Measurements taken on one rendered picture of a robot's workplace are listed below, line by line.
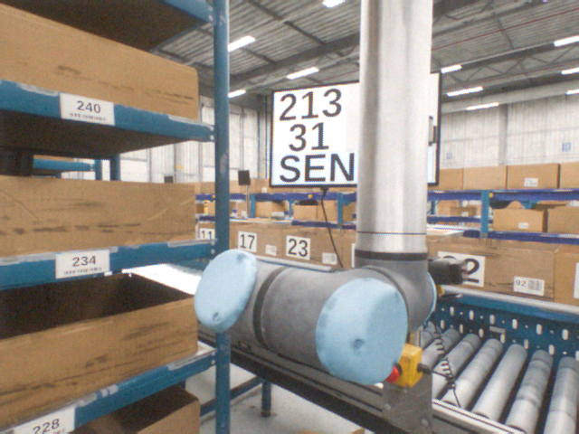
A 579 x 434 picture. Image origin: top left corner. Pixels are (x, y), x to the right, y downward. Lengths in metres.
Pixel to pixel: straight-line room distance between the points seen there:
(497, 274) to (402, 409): 0.66
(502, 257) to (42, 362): 1.30
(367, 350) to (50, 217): 0.43
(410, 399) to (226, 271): 0.68
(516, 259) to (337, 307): 1.16
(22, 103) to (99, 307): 0.51
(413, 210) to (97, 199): 0.43
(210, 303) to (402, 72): 0.34
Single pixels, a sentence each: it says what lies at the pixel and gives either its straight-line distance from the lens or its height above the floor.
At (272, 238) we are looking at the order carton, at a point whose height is 1.00.
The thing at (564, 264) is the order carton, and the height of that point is 1.01.
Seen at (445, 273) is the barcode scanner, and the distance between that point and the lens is 0.78.
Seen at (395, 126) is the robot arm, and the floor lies 1.30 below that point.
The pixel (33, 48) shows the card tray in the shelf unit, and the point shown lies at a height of 1.40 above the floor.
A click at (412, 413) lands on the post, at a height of 0.71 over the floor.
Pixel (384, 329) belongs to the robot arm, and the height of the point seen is 1.10.
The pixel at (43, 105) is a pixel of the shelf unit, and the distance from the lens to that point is 0.53.
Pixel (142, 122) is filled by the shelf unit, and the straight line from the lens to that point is 0.57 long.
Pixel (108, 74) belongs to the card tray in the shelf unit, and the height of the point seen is 1.39.
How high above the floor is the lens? 1.21
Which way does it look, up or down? 3 degrees down
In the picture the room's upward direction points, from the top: straight up
